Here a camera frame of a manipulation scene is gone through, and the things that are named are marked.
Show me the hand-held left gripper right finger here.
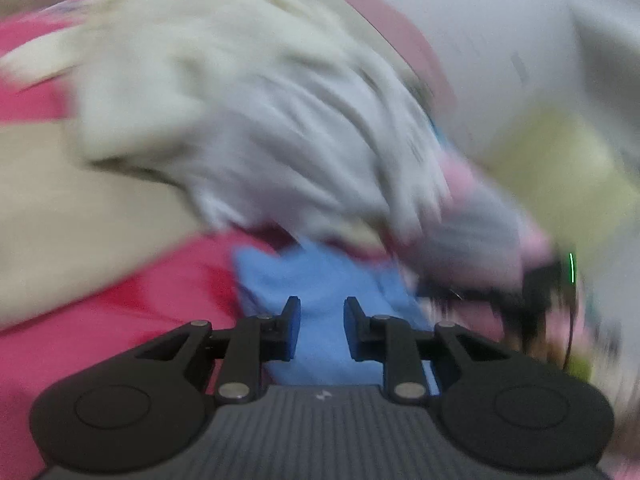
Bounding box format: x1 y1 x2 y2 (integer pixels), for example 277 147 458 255
343 296 510 406

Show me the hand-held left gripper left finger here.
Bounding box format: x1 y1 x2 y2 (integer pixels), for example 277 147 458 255
135 296 302 406

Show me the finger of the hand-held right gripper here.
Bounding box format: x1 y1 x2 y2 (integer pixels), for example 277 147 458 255
417 280 521 311

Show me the blue shirt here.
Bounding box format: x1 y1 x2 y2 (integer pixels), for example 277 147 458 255
232 240 441 396

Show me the person's right forearm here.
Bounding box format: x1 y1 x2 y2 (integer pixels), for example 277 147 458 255
395 155 556 291

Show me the yellow green cloth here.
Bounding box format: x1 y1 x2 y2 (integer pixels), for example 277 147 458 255
485 105 632 281

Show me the teal cloth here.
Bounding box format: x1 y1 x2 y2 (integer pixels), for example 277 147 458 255
425 115 452 152

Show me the white garment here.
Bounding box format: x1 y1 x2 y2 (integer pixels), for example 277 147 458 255
195 75 451 246

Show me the pink floral blanket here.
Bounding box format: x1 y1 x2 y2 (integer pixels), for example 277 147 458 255
0 0 506 480

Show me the beige garment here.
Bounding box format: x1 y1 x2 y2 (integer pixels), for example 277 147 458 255
0 120 211 331

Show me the cream fleece garment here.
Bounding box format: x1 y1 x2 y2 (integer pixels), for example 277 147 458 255
0 0 361 171

